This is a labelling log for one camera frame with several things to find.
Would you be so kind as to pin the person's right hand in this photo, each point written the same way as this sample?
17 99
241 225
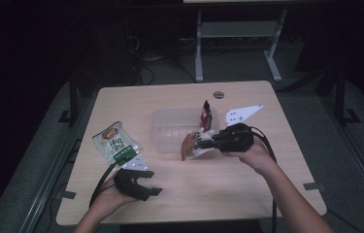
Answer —
257 158

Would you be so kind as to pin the person's left hand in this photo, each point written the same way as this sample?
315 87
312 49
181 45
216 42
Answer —
111 199

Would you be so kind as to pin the green and white snack packet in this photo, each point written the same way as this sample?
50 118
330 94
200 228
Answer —
115 144

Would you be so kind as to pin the black metal stand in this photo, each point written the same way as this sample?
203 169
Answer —
341 97
72 100

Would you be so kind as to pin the white metal desk frame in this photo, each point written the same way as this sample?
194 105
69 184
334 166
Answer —
234 29

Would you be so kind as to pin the dark red snack packet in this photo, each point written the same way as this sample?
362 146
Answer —
206 115

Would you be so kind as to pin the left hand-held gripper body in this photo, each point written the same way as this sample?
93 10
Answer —
127 186

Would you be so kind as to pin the clear plastic container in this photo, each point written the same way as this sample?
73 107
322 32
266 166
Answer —
170 129

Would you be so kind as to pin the grey table bracket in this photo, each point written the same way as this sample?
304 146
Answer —
66 194

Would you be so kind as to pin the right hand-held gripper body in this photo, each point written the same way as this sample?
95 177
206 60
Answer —
234 139

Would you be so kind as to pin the red and white sauce pouch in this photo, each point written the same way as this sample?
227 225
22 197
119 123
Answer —
189 145

